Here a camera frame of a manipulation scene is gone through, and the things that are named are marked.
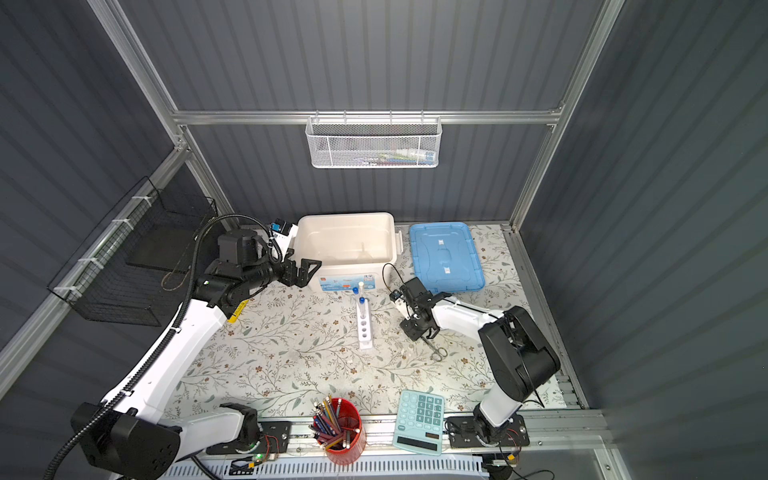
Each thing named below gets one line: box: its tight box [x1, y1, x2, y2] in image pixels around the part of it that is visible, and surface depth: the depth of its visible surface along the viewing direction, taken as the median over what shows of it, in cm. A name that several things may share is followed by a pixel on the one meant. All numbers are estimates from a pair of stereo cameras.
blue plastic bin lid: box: [410, 222, 486, 293], surface depth 114 cm
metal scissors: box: [420, 336, 448, 362], surface depth 88 cm
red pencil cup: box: [317, 397, 367, 466], surface depth 67 cm
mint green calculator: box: [392, 389, 445, 456], surface depth 75 cm
